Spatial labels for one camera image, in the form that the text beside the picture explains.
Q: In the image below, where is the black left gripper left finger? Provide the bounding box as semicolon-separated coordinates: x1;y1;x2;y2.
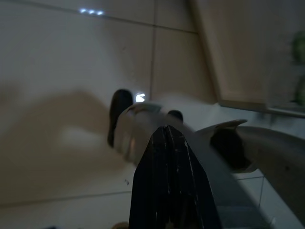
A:
128;125;173;229

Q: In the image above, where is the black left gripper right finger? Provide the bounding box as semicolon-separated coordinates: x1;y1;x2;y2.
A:
167;125;223;229

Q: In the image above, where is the light wooden table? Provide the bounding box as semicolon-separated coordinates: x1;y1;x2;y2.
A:
188;0;305;117

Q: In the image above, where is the green leafy object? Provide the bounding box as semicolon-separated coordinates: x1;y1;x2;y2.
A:
291;30;305;106

